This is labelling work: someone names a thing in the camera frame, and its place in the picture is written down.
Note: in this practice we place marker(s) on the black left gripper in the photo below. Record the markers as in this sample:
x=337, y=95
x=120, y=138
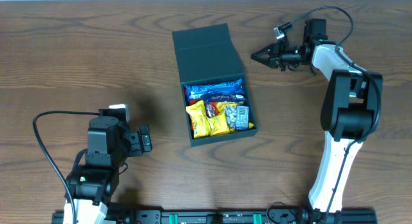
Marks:
x=144, y=140

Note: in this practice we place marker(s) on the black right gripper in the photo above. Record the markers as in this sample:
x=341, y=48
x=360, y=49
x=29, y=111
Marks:
x=277, y=60

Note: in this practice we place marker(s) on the yellow double snack packet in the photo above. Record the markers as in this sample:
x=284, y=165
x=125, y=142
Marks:
x=204, y=126

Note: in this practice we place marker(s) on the small blue barcode packet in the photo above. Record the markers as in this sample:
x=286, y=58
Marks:
x=242, y=117

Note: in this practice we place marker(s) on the light blue snack packet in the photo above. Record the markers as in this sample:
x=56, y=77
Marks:
x=197, y=91

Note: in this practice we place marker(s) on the dark green gift box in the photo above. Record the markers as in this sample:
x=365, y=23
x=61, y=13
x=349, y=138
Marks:
x=207, y=55

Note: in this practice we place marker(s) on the yellow Hacks sweets bag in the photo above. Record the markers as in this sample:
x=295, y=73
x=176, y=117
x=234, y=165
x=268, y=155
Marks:
x=229, y=109

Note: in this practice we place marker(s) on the dark blue chocolate bar wrapper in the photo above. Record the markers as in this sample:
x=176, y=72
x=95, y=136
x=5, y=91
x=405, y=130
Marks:
x=223, y=97

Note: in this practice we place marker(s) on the red Hacks sweets bag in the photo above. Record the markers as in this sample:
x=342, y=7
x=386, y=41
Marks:
x=211, y=110

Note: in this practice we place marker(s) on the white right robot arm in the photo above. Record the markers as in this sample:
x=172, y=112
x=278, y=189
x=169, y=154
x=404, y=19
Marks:
x=350, y=111

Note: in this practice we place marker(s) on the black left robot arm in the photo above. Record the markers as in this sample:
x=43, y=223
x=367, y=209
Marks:
x=91, y=185

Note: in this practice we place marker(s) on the black mounting rail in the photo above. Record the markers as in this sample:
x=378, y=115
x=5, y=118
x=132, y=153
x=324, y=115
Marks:
x=278, y=215

